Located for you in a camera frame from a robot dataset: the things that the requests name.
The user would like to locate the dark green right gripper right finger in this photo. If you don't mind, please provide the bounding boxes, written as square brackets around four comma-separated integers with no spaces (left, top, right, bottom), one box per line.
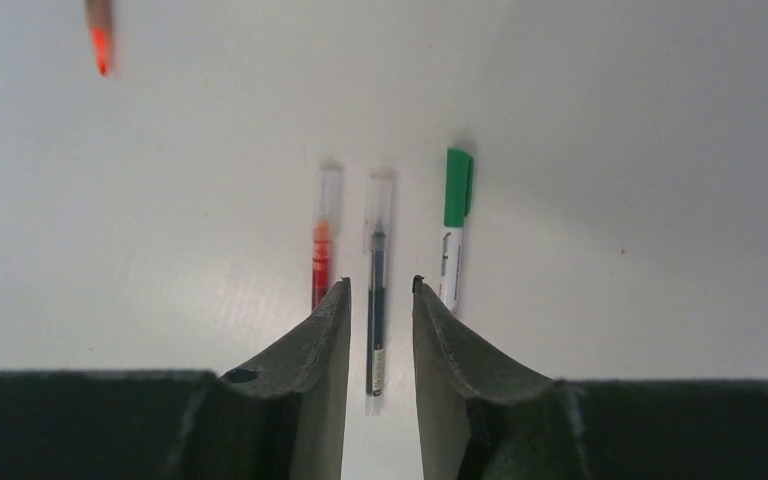
[412,277,768,479]

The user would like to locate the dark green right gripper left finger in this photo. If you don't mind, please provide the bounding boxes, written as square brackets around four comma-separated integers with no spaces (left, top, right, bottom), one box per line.
[0,279,352,479]

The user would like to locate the black pen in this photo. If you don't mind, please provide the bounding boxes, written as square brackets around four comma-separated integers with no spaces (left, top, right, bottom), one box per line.
[366,222,387,416]

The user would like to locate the red pen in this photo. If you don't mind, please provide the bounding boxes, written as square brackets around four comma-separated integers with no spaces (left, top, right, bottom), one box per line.
[311,219,332,310]

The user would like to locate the green pen cap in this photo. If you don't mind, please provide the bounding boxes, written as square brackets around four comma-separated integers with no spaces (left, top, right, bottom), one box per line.
[443,147,474,228]

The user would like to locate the orange pen with cap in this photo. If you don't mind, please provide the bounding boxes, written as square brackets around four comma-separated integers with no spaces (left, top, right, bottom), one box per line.
[84,0,115,77]

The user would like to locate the white green-tipped pen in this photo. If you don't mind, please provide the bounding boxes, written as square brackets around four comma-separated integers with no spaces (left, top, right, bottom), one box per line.
[438,227,464,315]

